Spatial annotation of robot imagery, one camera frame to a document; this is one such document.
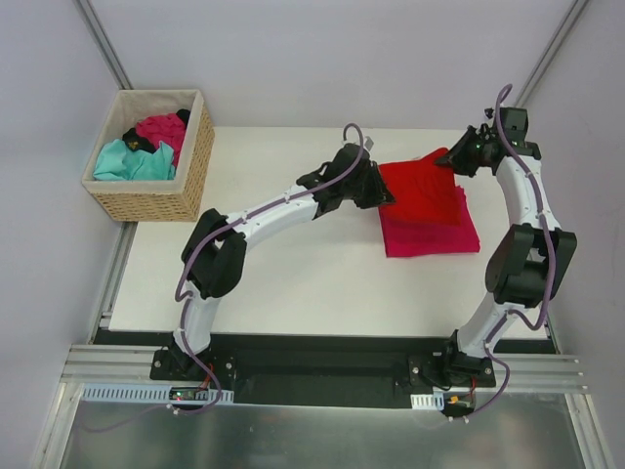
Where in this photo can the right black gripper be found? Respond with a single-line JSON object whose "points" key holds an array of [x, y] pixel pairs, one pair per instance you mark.
{"points": [[462, 153]]}

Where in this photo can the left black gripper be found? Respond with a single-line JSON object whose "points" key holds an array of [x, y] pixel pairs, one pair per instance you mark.
{"points": [[370, 183]]}

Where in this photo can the red t shirt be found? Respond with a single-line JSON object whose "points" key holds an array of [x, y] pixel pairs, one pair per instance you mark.
{"points": [[424, 192]]}

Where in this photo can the magenta t shirt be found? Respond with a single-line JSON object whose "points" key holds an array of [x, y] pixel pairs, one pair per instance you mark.
{"points": [[164, 128], [408, 240]]}

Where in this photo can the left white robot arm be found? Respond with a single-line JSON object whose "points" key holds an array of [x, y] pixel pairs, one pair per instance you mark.
{"points": [[215, 252]]}

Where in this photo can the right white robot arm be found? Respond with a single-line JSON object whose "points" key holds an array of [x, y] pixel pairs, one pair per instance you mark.
{"points": [[527, 268]]}

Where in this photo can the woven wicker basket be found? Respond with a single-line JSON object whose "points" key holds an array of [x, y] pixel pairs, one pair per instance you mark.
{"points": [[155, 201]]}

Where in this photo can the magenta t shirt in basket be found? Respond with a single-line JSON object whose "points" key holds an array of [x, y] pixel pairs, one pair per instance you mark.
{"points": [[164, 128]]}

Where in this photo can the black t shirt in basket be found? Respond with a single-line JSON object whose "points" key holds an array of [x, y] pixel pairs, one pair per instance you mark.
{"points": [[134, 142]]}

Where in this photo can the teal t shirt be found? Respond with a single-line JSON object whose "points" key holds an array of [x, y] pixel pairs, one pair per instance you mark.
{"points": [[117, 163]]}

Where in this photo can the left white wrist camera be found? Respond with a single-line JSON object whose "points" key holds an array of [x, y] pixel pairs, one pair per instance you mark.
{"points": [[368, 144]]}

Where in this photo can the right grey cable duct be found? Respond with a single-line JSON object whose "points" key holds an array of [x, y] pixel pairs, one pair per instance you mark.
{"points": [[434, 401]]}

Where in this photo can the grey cable duct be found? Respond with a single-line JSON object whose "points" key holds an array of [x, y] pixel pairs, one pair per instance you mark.
{"points": [[434, 401], [154, 394]]}

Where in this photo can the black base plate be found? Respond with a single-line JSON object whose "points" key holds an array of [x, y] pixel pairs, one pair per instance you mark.
{"points": [[301, 370]]}

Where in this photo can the left grey cable duct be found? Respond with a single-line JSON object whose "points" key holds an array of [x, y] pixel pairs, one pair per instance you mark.
{"points": [[154, 394]]}

